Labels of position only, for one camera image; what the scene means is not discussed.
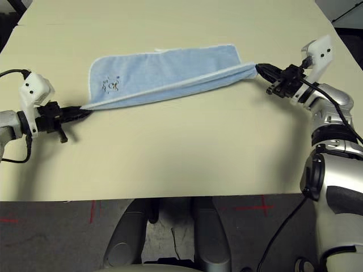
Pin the black stand bar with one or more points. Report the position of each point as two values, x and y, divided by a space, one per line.
347 15

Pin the black foam floor mat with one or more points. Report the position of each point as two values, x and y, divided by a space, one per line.
8 17
353 42

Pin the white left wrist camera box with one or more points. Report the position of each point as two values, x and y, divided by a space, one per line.
34 88

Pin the grey robot right leg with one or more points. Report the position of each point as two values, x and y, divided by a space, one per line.
210 235

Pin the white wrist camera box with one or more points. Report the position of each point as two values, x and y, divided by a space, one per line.
34 88
320 54

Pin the grey robot torso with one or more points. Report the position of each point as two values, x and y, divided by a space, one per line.
153 268

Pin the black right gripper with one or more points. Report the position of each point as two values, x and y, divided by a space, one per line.
289 82

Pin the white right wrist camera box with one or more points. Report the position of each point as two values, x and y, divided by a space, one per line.
320 54

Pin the light blue terry towel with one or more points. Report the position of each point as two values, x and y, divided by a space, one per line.
170 68

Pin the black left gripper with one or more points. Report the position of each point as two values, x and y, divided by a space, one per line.
49 119

